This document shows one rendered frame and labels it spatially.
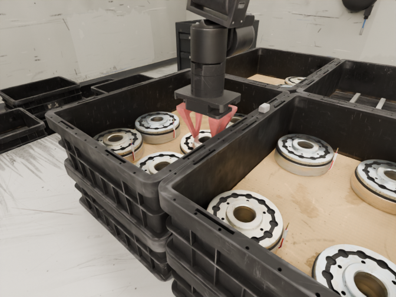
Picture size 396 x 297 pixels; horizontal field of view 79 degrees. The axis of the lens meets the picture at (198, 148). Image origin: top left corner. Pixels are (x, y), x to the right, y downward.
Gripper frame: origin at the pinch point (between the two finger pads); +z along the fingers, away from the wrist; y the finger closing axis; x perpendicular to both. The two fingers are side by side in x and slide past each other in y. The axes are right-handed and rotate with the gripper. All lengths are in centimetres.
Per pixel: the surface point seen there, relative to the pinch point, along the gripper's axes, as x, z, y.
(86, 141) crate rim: 19.3, -5.7, 7.8
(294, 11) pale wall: -335, -1, 90
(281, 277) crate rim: 21.7, -5.7, -21.9
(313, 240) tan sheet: 7.9, 4.1, -23.3
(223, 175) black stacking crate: 8.4, -0.4, -9.0
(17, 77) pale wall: -61, 58, 292
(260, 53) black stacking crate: -60, -4, 16
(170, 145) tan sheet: 1.4, 4.3, 8.3
